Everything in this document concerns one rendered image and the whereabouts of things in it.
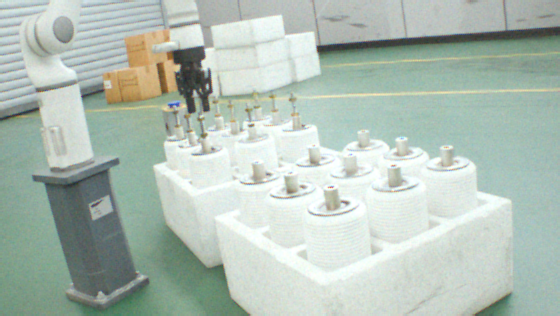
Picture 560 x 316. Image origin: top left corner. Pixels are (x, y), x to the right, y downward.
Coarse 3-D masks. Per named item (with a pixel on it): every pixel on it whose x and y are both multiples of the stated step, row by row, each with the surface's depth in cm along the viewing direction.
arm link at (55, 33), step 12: (60, 0) 105; (72, 0) 107; (48, 12) 103; (60, 12) 104; (72, 12) 107; (36, 24) 103; (48, 24) 103; (60, 24) 104; (72, 24) 107; (36, 36) 103; (48, 36) 103; (60, 36) 104; (72, 36) 107; (48, 48) 104; (60, 48) 105
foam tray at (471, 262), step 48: (480, 192) 95; (240, 240) 97; (432, 240) 81; (480, 240) 87; (240, 288) 104; (288, 288) 84; (336, 288) 74; (384, 288) 78; (432, 288) 83; (480, 288) 89
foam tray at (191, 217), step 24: (168, 168) 150; (288, 168) 132; (168, 192) 146; (192, 192) 125; (216, 192) 125; (168, 216) 155; (192, 216) 127; (192, 240) 134; (216, 240) 127; (216, 264) 128
